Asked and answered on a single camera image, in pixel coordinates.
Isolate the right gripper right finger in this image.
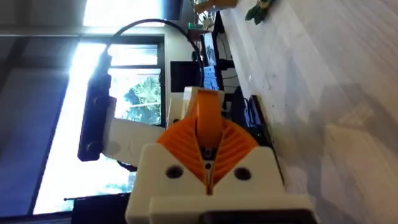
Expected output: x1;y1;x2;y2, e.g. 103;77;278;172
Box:
211;119;286;197

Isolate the black monitor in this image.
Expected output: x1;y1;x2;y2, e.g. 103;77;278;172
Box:
170;60;203;93

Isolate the green leafy vegetable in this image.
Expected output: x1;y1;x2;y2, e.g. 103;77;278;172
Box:
244;0;275;26

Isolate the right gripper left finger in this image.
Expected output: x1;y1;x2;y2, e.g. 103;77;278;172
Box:
125;116;209;224

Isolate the black camera cable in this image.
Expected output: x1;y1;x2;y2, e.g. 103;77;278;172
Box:
105;18;205;90

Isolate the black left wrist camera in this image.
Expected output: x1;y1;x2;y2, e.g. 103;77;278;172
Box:
76;51;113;162

